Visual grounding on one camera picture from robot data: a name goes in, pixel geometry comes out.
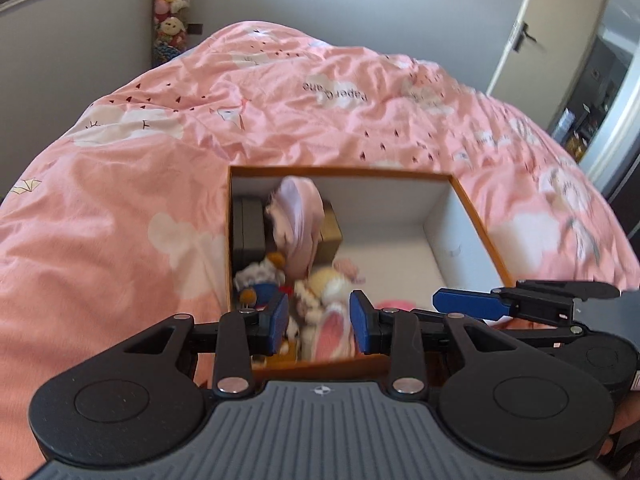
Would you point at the white door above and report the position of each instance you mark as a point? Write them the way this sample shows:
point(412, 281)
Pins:
point(550, 20)

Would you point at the gold box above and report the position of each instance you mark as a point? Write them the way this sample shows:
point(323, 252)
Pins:
point(331, 235)

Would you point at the dark shelf unit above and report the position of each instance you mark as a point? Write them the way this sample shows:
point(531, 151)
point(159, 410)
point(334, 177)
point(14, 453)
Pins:
point(595, 95)

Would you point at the person's right hand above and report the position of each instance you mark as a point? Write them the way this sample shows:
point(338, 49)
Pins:
point(627, 412)

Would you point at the crochet bunny toy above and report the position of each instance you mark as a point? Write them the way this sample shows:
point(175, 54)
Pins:
point(325, 290)

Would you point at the duck plush toy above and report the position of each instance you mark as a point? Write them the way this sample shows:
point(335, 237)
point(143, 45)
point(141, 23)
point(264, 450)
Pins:
point(260, 285)

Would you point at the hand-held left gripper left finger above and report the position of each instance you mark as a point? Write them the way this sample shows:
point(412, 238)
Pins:
point(277, 322)

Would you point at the pink plush pouch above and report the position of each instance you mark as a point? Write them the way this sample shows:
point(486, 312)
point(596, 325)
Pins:
point(295, 220)

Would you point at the pink printed blanket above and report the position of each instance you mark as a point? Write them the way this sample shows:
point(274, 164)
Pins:
point(150, 160)

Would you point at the pink fluffy pompom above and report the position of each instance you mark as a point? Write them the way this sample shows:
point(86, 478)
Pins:
point(395, 304)

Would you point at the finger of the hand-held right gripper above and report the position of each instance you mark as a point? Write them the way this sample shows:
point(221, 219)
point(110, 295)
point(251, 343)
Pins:
point(465, 302)
point(560, 336)

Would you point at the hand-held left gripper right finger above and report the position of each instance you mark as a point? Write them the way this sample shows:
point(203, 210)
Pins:
point(360, 322)

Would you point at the orange cardboard box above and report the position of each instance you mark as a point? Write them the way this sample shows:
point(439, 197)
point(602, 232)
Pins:
point(400, 200)

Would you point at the clear tube of plush toys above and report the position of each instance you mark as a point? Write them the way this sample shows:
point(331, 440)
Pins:
point(170, 10)

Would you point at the black box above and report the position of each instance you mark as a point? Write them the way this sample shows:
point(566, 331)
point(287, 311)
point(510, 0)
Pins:
point(248, 230)

